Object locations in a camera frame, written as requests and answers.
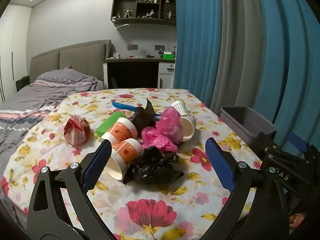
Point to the pink plastic bag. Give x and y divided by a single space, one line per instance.
167 125

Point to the beige padded headboard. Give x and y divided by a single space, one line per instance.
80 57

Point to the grey curtain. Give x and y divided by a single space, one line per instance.
235 55

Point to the dark wall shelf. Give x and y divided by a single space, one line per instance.
142 21

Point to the white checked paper cup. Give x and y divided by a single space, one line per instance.
180 107
187 130

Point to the blue foam net sleeve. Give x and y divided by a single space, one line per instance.
122 105

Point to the blue curtain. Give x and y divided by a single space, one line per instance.
287 67
195 42

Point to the white drawer cabinet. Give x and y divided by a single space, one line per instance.
166 75

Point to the grey striped duvet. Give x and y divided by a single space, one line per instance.
37 92

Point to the grey wall socket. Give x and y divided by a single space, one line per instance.
132 47
160 47

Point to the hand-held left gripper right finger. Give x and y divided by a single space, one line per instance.
221 165

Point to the white wardrobe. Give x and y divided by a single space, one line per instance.
15 55

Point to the orange paper cup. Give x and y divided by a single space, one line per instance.
120 130
125 152

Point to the red white plastic bag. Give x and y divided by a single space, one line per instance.
76 130

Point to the black plastic bag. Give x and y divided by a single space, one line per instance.
152 167
143 117

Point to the green foam net sleeve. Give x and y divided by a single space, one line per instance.
108 123

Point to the white mug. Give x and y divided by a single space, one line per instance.
116 55

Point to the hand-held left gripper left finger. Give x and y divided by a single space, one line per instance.
97 165

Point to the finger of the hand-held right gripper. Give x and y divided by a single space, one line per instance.
266 141
297 141

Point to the row of figurines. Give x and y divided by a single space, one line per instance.
128 13

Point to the dark wooden desk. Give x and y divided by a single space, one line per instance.
132 72

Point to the black bedside panel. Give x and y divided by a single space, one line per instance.
22 83

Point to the grey plastic bin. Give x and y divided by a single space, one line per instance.
250 130

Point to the floral tablecloth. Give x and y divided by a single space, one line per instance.
150 205

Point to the green box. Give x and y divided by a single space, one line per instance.
168 56

